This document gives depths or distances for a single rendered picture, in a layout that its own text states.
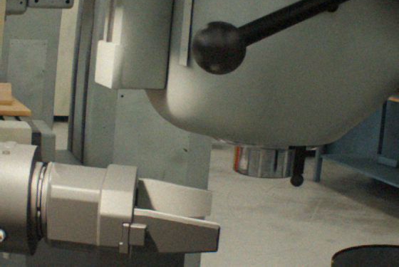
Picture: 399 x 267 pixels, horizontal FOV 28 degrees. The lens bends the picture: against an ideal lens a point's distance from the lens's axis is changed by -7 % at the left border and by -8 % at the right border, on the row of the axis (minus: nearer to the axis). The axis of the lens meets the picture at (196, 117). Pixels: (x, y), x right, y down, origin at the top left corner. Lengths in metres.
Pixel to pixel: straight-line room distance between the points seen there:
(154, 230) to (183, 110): 0.09
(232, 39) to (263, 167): 0.18
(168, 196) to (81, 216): 0.11
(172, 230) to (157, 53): 0.12
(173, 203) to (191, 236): 0.11
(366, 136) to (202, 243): 7.21
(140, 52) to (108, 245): 0.14
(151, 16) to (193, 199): 0.19
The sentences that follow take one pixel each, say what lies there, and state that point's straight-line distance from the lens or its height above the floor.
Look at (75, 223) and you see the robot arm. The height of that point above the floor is 1.24.
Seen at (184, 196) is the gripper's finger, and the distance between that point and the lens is 0.69.
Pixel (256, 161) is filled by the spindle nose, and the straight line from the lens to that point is 0.62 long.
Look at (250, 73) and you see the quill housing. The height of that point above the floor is 1.36.
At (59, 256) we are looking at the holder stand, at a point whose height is 1.08.
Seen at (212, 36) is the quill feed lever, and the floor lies 1.38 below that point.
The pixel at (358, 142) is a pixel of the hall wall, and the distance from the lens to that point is 7.91.
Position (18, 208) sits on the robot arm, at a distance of 0.61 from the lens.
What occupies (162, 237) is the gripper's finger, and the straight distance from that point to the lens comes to 0.59.
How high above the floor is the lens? 1.40
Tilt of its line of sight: 8 degrees down
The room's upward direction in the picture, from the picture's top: 5 degrees clockwise
